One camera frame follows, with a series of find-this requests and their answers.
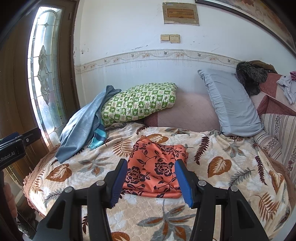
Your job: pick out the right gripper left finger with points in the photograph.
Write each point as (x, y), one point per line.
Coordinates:
(64, 220)

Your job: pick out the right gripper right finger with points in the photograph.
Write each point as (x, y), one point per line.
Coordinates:
(238, 220)

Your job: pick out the orange floral blouse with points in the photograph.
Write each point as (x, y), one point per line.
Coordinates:
(151, 170)

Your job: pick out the person's left hand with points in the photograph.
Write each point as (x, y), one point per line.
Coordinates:
(10, 200)

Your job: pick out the light blue knit sweater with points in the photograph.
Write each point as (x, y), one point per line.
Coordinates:
(81, 127)

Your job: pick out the teal striped knit garment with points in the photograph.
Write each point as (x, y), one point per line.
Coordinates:
(99, 137)

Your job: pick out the striped floral bedding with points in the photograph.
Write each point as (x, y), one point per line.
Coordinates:
(278, 139)

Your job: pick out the stained glass window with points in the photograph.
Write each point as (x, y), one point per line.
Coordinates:
(43, 74)

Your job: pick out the grey blue pillow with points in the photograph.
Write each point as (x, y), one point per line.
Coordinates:
(236, 112)

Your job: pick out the pink quilted mattress cover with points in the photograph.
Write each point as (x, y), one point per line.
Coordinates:
(191, 111)

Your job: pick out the green checkered pillow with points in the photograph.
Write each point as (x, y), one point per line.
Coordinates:
(138, 102)

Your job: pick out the grey crumpled garment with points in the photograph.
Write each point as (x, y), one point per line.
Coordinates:
(287, 85)

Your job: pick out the dark fuzzy cushion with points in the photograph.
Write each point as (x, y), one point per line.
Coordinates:
(250, 77)

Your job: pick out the maroon floral garment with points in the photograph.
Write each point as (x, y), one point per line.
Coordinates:
(293, 75)

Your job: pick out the brown wooden window frame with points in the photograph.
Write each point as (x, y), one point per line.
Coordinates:
(17, 114)

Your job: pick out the beige wall switch plate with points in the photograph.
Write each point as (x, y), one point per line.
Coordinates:
(170, 38)

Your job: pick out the large framed wall picture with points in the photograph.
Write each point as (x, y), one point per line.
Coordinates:
(259, 13)

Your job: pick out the framed wall plaque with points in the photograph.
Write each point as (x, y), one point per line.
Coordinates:
(180, 13)

